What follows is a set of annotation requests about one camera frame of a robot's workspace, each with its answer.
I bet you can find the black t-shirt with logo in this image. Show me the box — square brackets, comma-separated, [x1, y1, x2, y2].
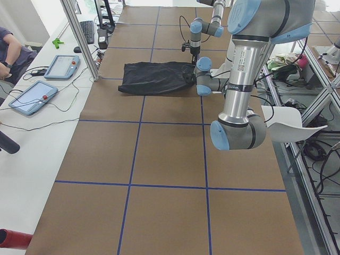
[118, 62, 192, 96]

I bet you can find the pile of colourful cloths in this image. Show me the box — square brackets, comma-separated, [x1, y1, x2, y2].
[267, 53, 309, 82]

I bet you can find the black power adapter box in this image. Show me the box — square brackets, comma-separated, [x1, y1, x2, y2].
[97, 29, 108, 49]

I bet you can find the black computer keyboard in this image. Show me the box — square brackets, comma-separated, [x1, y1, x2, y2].
[79, 20, 95, 44]

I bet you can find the black computer mouse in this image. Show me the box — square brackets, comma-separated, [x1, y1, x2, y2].
[73, 46, 81, 53]

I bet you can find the upper blue teach pendant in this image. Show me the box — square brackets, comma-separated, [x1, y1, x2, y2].
[44, 55, 80, 80]

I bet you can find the blue teach pendant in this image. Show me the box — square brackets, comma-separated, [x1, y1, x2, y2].
[8, 81, 58, 116]
[44, 55, 80, 80]

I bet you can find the green plastic clamp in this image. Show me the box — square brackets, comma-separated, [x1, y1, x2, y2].
[52, 38, 64, 49]

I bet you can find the lower blue teach pendant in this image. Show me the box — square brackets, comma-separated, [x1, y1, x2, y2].
[8, 81, 58, 116]

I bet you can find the seated person in purple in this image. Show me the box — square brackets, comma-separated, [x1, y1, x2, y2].
[1, 27, 38, 85]

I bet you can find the red cylinder object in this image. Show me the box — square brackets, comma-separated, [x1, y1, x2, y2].
[1, 229, 33, 250]

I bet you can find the white pedestal column base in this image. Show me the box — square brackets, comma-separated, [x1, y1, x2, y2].
[210, 39, 235, 79]

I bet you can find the aluminium frame post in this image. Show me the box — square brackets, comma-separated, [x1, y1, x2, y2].
[60, 0, 99, 81]

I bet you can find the aluminium side frame rack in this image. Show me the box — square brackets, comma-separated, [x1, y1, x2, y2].
[254, 29, 340, 255]

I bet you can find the black foam handle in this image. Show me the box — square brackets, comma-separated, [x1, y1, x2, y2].
[0, 132, 20, 154]

